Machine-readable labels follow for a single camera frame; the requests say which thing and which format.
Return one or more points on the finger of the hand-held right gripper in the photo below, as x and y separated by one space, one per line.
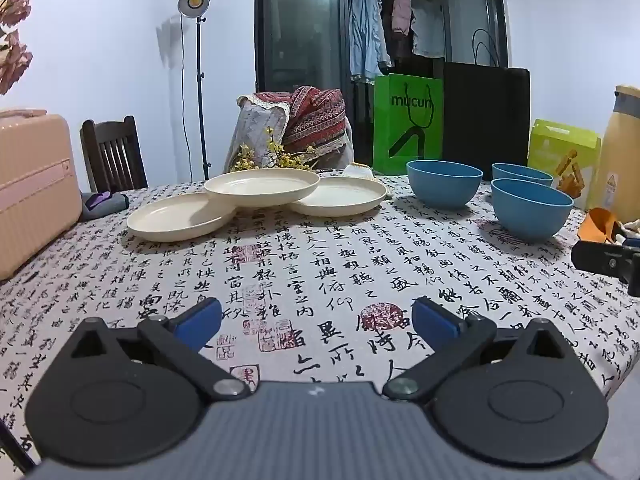
607 262

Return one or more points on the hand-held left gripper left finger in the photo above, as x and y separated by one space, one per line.
200 322

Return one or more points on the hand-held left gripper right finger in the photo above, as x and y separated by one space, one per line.
434 322

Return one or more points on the blue bowl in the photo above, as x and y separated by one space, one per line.
522 172
442 190
530 220

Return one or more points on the cream round plate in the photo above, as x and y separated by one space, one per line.
170 220
260 187
345 200

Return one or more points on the white rubber glove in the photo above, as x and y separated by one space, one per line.
631 232

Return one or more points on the beige thermos jug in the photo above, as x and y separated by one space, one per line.
620 160

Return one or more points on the yellow-green snack box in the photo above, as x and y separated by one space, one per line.
550 155

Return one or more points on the calligraphy print tablecloth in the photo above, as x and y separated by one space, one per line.
325 260

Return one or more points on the grey purple glove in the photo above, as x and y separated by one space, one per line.
112 205

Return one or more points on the white yellow-dotted knit glove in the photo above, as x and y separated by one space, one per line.
357 171

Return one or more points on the yellow flower branch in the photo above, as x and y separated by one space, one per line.
250 160

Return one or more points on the black paper bag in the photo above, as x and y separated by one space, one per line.
485 120

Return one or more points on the green paper bag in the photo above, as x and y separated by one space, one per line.
390 125

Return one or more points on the dark wooden chair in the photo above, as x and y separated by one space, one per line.
90 150

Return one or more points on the pink suitcase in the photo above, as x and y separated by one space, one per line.
35 185

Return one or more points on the hanging white garment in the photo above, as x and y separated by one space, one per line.
427 35

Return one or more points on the hanging light blue shirt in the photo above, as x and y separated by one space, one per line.
367 35

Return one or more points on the black-framed glass sliding door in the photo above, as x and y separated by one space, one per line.
300 35

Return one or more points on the hanging pink garment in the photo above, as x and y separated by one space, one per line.
401 15

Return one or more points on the dried pink flowers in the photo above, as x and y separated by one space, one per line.
17 60

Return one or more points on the studio light on black stand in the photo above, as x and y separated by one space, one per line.
194 1

